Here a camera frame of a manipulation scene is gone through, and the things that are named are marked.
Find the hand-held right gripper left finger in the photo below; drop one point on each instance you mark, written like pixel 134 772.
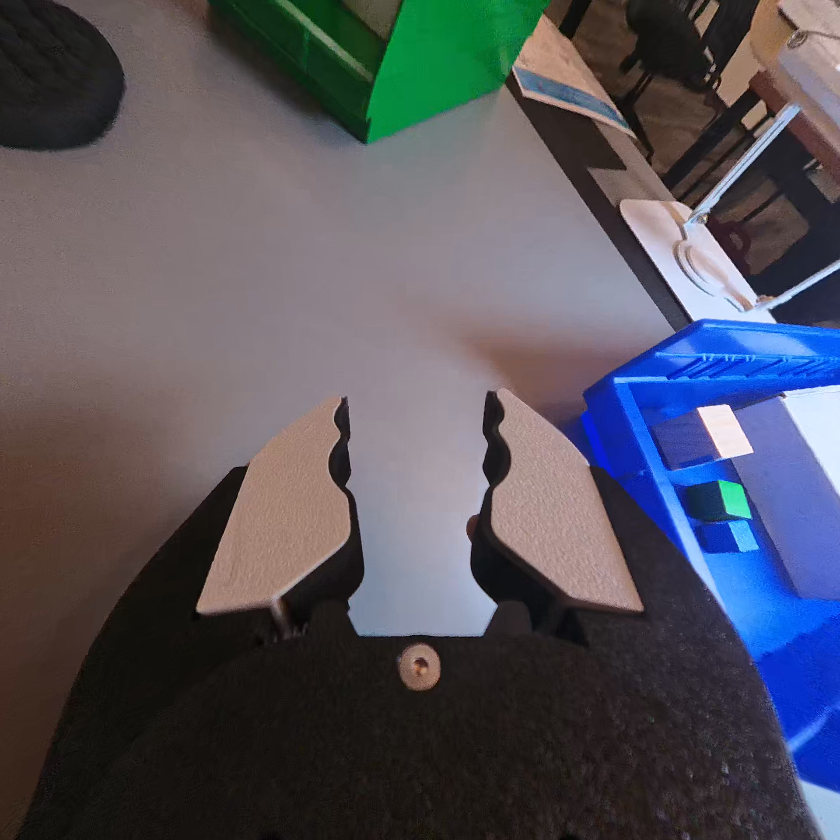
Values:
pixel 282 518

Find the blue cube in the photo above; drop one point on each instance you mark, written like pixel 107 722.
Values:
pixel 741 537

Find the brown wooden table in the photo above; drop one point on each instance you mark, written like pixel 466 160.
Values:
pixel 810 141

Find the green plastic bin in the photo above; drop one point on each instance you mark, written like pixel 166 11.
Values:
pixel 446 59

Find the blue printed paper sheet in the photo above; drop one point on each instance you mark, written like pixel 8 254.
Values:
pixel 564 72

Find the blue plastic bin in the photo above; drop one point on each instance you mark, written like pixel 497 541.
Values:
pixel 774 630

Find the pale wooden cube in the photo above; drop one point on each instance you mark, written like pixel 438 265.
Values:
pixel 725 430

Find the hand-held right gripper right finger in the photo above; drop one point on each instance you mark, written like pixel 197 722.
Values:
pixel 558 518

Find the white lamp base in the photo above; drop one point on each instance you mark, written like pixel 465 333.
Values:
pixel 663 243

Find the black chair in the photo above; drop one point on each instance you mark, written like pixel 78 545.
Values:
pixel 663 33

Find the green cube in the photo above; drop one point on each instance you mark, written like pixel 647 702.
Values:
pixel 733 502

